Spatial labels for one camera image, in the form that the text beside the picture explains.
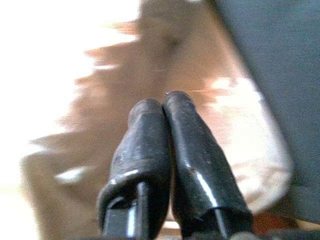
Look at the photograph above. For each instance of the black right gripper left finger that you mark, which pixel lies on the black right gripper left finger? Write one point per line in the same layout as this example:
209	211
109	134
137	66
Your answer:
140	162

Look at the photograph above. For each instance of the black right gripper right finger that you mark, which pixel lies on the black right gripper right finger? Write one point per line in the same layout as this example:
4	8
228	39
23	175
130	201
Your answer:
200	162

